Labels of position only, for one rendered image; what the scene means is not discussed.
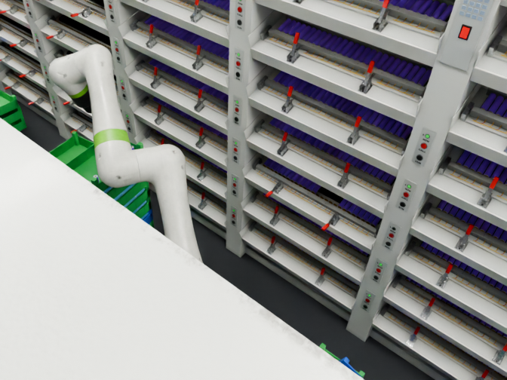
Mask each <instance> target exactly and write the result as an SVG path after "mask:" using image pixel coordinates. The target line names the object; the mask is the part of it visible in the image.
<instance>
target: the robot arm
mask: <svg viewBox="0 0 507 380"><path fill-rule="evenodd" d="M49 76H50V78H51V80H52V82H53V83H55V85H56V86H58V87H60V88H61V89H62V90H64V91H65V92H66V93H67V94H68V96H69V97H70V98H71V99H72V101H73V102H72V103H70V105H71V106H72V105H74V104H76V105H77V106H78V107H80V108H83V109H84V110H85V111H86V112H87V113H91V114H92V124H93V141H94V151H95V158H96V164H97V172H98V176H99V178H100V179H101V181H102V182H103V183H105V184H106V185H108V186H110V187H113V188H121V187H124V186H127V185H132V184H135V183H138V182H150V183H152V184H153V185H154V187H155V191H156V194H157V198H158V203H159V206H160V211H161V217H162V222H163V226H164V236H165V237H166V238H168V239H169V240H171V241H172V242H174V243H175V244H176V245H177V246H179V247H180V248H182V249H183V250H185V251H186V252H187V253H189V254H190V255H191V256H193V257H194V258H196V259H197V260H198V261H199V262H201V263H203V262H202V259H201V255H200V252H199V249H198V245H197V241H196V238H195V232H194V228H193V224H192V217H191V213H190V208H189V198H188V191H187V183H186V159H185V157H184V154H183V153H182V152H181V150H180V149H178V148H177V147H176V146H173V145H170V144H164V145H159V146H153V147H149V148H144V149H135V150H132V149H131V144H130V140H129V138H128V131H127V128H126V126H125V123H124V119H123V117H122V114H121V110H120V106H119V103H118V97H117V93H116V89H115V79H114V73H113V60H112V55H111V53H110V52H109V50H108V49H107V48H106V47H104V46H102V45H100V44H92V45H89V46H87V47H86V48H84V49H82V50H80V51H78V52H76V53H73V54H70V55H67V56H64V57H59V58H57V59H55V60H54V61H53V62H52V63H51V64H50V66H49Z"/></svg>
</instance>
